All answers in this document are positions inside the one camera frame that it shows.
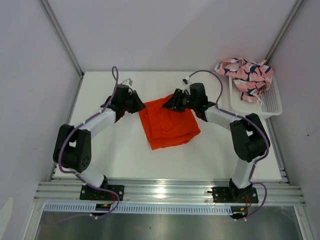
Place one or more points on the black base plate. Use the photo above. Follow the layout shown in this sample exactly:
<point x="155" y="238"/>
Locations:
<point x="221" y="194"/>
<point x="91" y="194"/>

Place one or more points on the slotted cable duct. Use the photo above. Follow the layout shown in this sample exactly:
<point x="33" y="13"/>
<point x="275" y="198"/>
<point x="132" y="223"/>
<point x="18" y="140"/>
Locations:
<point x="133" y="208"/>

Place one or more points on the pink patterned shorts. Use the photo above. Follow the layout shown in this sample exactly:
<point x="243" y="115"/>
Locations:
<point x="251" y="78"/>

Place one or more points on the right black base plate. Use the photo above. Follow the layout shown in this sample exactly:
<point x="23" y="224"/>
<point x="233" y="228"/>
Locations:
<point x="221" y="194"/>

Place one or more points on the orange shorts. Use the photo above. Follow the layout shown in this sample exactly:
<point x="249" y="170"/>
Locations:
<point x="166" y="128"/>

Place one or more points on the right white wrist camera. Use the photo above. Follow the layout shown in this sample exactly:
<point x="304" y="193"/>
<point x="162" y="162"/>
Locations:
<point x="186" y="82"/>

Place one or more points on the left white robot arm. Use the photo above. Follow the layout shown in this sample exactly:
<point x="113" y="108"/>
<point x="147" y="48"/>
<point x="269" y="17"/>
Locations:
<point x="73" y="147"/>

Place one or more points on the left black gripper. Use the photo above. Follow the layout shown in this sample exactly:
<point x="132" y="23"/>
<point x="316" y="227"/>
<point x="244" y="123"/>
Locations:
<point x="139" y="104"/>

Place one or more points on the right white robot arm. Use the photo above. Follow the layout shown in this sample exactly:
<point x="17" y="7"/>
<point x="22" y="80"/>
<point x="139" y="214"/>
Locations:
<point x="250" y="141"/>

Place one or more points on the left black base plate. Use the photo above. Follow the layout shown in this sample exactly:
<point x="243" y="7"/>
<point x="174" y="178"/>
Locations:
<point x="91" y="194"/>

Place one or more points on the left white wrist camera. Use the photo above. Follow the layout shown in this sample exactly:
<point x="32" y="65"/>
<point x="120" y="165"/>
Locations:
<point x="128" y="82"/>

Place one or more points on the aluminium mounting rail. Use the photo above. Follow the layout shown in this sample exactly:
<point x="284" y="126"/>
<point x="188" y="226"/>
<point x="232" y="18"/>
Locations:
<point x="165" y="191"/>

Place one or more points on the white plastic basket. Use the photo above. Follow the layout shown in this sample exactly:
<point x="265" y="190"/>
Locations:
<point x="271" y="101"/>

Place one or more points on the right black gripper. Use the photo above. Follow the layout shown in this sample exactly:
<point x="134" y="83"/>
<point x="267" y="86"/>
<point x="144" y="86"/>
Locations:
<point x="171" y="104"/>

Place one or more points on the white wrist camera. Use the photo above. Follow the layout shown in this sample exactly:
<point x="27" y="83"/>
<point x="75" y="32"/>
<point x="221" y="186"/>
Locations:
<point x="186" y="82"/>
<point x="128" y="82"/>

